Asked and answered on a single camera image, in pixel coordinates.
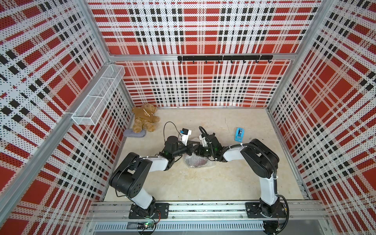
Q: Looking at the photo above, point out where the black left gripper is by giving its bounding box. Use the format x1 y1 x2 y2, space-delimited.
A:
172 140 200 158

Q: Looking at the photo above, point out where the clear bubble wrap sheet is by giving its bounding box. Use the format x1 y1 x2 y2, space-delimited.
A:
184 154 215 168

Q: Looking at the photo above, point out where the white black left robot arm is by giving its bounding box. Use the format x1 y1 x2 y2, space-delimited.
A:
109 136 200 211

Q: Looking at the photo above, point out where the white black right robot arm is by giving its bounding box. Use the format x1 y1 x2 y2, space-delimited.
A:
196 134 280 206

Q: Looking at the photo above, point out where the blue tape dispenser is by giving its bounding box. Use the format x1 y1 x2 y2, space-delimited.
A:
235 127 245 143

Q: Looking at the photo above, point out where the brown teddy bear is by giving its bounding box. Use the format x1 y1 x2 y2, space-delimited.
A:
132 103 160 133

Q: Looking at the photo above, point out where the grey striped sock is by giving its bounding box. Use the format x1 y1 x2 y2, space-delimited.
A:
123 128 146 138

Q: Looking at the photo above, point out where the black wall hook rail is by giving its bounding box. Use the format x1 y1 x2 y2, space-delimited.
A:
177 55 273 62

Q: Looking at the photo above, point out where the white wire wall basket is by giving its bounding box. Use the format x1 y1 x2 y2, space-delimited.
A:
72 65 125 125

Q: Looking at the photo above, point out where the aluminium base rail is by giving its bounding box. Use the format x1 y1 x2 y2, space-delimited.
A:
83 200 333 235

